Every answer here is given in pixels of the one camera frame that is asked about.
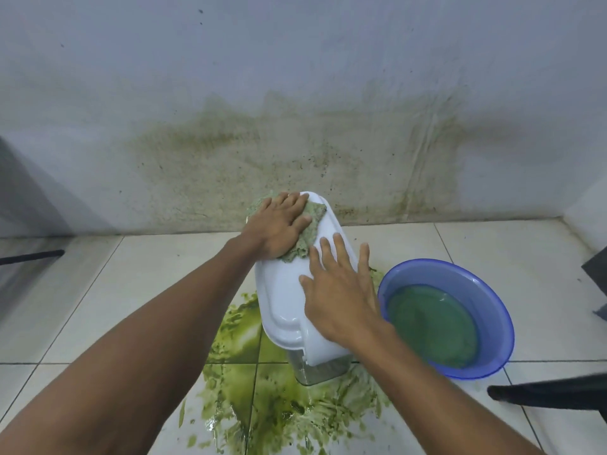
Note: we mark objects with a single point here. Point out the person's right hand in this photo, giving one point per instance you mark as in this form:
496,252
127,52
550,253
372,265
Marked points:
341,298

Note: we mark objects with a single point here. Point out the green stained cleaning cloth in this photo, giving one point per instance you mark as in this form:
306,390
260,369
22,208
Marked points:
315,213

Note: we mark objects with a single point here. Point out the blue plastic basin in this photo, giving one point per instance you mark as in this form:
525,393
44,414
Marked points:
450,322

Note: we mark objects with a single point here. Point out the grey pedal bin white lid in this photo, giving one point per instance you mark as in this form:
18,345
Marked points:
284,298

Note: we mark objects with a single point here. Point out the person's right forearm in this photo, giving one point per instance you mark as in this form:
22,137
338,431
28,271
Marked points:
436,402

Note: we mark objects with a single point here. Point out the person's left hand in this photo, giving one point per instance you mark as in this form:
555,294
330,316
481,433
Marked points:
275,227

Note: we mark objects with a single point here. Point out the person's left forearm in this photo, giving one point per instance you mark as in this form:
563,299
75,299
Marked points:
133,360

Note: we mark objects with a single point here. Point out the black framed glass door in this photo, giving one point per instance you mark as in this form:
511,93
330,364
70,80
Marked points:
597,274

